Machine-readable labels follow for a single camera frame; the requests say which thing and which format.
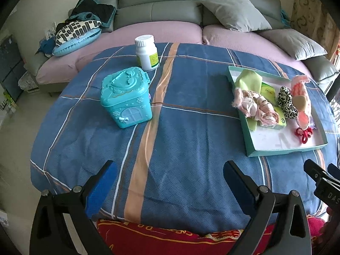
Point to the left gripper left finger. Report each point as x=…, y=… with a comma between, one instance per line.
x=97, y=188

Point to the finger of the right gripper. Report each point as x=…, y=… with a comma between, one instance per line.
x=318, y=175
x=334, y=171

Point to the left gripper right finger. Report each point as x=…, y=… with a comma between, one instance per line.
x=243, y=188

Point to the leopard print scrunchie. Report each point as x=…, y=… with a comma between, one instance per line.
x=284, y=101

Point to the pink floral scrunchie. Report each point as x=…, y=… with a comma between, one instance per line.
x=253, y=105

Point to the pink white knitted cloth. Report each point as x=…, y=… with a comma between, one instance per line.
x=298, y=88

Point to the green tissue pack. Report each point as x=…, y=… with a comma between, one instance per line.
x=268, y=92

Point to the green cloth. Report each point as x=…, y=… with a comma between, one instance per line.
x=249, y=80

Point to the tan makeup sponge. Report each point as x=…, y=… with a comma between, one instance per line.
x=300, y=103

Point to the teal shallow cardboard tray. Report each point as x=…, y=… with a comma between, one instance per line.
x=267, y=141

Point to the red patterned cloth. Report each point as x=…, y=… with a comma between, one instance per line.
x=132, y=238

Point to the teal plastic house box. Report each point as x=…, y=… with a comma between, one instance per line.
x=125, y=96

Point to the grey sofa armrest cushion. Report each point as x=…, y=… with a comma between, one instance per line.
x=323, y=72

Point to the pink sofa seat cover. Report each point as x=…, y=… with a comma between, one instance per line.
x=63, y=69

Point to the grey throw pillow flat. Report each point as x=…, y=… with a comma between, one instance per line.
x=297, y=45

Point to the white pill bottle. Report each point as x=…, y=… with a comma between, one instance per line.
x=146, y=52

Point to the patterned beige curtain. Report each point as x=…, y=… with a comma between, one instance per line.
x=311, y=18

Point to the black white patterned cushion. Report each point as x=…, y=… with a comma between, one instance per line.
x=75, y=35

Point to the grey throw pillow upright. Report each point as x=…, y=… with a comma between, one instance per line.
x=237, y=15

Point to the grey sofa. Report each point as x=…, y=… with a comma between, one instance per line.
x=131, y=12

